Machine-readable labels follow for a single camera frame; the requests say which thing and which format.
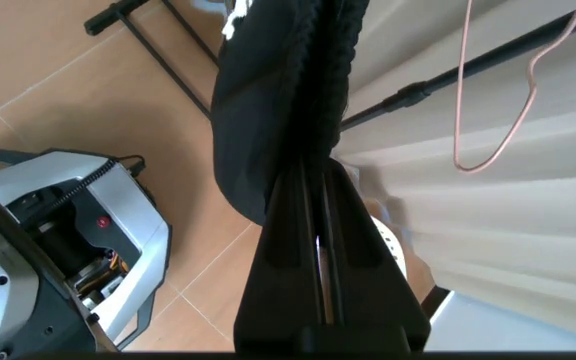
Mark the pink clothes hanger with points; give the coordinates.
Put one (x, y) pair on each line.
(459, 100)

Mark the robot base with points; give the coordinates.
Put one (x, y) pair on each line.
(128, 200)

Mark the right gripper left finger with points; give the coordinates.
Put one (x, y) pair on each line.
(273, 300)

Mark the black clothes rack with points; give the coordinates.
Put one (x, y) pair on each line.
(418, 92)

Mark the black shorts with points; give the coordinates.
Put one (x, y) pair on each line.
(268, 100)

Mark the white laundry basket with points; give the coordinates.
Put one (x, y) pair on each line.
(393, 245)

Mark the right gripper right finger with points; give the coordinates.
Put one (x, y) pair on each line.
(373, 300)

